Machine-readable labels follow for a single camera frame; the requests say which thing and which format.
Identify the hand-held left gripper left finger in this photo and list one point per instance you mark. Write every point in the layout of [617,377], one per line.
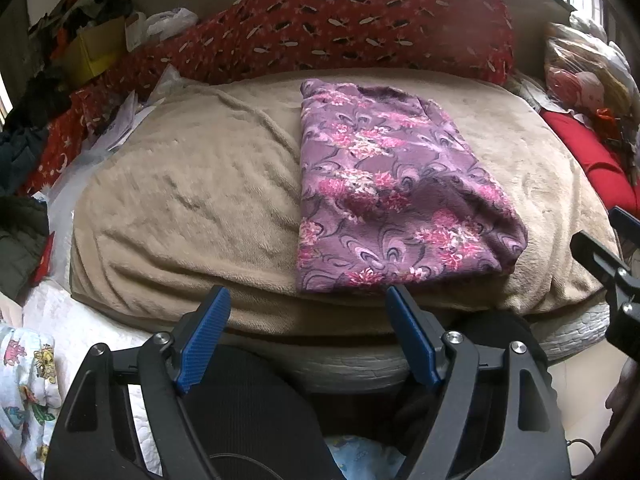
[202,340]

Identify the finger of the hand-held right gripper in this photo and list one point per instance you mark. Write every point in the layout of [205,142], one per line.
[595,257]
[625,222]

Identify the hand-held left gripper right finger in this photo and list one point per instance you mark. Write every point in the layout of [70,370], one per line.
[407,332]

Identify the purple floral garment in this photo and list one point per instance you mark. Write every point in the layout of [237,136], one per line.
[395,180]

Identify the pile of dark clothes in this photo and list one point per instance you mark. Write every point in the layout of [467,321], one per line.
[85,5]

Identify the grey quilted mattress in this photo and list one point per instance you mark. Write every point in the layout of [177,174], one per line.
[350,362]

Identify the plain red cushion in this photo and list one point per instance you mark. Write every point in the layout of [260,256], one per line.
[585,155]

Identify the white quilted bed cover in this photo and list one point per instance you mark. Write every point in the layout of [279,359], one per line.
[85,320]

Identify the beige fleece blanket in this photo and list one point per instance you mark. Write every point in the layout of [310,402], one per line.
[200,200]

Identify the clear plastic bag with doll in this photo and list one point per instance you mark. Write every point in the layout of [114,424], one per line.
[580,70]

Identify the cartoon print cloth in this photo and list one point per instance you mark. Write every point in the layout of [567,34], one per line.
[25,390]

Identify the dark green jacket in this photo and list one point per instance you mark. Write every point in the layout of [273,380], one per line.
[22,245]

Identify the red star print cloth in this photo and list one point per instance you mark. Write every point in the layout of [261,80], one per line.
[65,140]

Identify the yellow cardboard box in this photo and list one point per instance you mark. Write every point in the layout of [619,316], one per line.
[97,50]

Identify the white plastic bag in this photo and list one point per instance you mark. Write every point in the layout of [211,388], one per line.
[162,27]

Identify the red patterned long pillow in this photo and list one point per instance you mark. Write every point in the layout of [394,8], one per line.
[325,25]

